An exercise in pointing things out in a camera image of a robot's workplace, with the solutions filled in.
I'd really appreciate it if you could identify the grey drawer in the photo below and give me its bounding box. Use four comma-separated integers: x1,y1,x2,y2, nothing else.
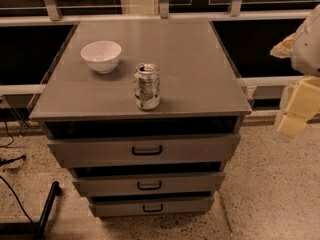
89,196,213,217
48,133,240,168
73,172,224,197

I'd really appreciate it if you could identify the white ceramic bowl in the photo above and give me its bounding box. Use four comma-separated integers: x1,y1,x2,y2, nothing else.
80,41,122,74

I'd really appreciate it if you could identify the black metal stand leg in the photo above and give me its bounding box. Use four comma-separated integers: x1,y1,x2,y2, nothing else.
0,181,62,240

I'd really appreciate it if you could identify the black floor cable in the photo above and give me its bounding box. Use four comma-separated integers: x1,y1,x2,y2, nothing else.
0,117,35,224

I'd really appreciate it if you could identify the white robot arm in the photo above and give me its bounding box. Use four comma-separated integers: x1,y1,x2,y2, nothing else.
270,5,320,142

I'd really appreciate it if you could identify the grey middle drawer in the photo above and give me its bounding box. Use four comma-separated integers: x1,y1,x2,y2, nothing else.
73,172,224,197

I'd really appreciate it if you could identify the grey top drawer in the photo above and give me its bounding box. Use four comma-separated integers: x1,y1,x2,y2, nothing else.
48,133,240,168

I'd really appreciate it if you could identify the metal window railing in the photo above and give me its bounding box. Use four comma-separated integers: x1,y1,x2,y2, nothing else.
0,0,320,107

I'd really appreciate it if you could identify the grey drawer cabinet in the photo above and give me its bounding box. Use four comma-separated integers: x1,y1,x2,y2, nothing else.
31,20,251,204

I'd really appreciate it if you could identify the crushed soda can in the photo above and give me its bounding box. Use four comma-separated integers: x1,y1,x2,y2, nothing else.
133,63,160,110

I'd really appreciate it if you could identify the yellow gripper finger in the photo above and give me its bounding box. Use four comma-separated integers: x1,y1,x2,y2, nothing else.
277,76,320,138
270,34,295,59

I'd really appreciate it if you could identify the grey bottom drawer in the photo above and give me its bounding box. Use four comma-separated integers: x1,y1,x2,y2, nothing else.
89,196,213,217

